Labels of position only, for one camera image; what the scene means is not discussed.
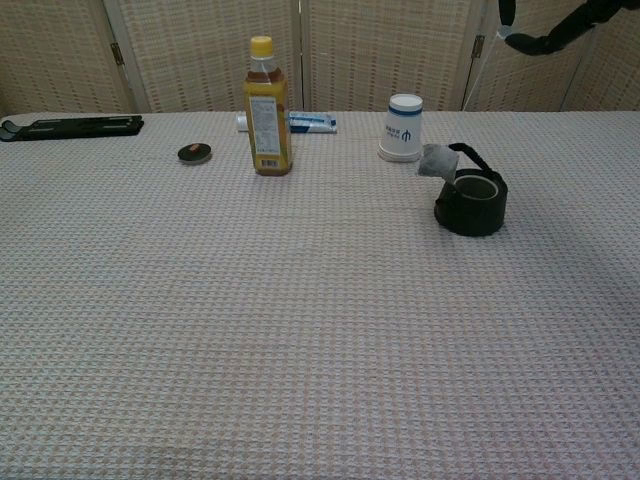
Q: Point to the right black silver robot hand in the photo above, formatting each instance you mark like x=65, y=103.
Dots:
x=565, y=30

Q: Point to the black teapot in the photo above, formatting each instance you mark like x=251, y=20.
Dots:
x=475, y=215

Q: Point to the yellow tea bottle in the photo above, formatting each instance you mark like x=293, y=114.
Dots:
x=267, y=125

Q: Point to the black teapot lid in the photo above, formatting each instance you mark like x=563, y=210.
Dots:
x=194, y=154

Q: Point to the white paper cup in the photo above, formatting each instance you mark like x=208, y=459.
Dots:
x=402, y=130

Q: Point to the white blue toothpaste tube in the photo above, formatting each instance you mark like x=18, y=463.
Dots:
x=312, y=122

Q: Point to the bamboo folding screen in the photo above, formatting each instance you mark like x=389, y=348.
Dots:
x=200, y=55

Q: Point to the woven checked tablecloth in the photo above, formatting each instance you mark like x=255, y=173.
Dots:
x=250, y=325

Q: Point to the black folding laptop stand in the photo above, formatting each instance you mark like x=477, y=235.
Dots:
x=75, y=126

